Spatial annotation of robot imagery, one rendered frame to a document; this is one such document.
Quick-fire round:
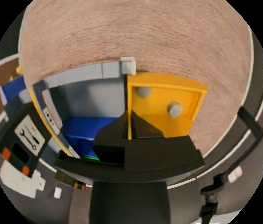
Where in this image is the yellow bin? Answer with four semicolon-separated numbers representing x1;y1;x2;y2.
128;72;208;139

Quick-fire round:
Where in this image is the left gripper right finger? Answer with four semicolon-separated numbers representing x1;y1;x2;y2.
131;109;165;139

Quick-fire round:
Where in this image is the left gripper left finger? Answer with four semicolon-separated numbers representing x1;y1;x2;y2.
95;109;129;139

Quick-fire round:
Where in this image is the grey shelf rack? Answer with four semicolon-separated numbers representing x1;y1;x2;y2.
3;57;136;171

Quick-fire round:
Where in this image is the grey metal disc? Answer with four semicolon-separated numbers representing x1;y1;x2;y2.
136;86;151;98

